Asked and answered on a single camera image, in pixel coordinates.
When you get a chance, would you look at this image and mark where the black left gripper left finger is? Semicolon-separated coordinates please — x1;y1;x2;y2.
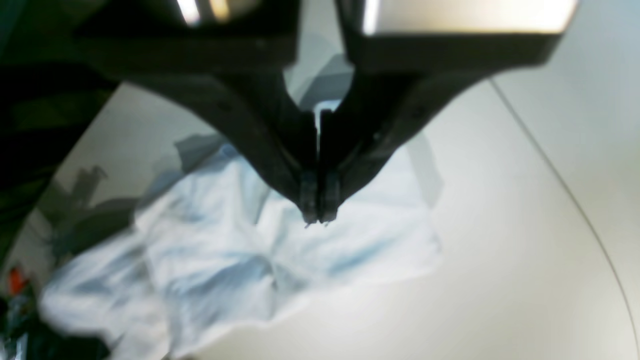
0;0;321;226

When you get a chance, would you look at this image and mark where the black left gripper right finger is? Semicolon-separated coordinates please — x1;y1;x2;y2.
318;0;576;223

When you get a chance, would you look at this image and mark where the white t-shirt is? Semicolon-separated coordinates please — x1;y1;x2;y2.
38;134;442;360

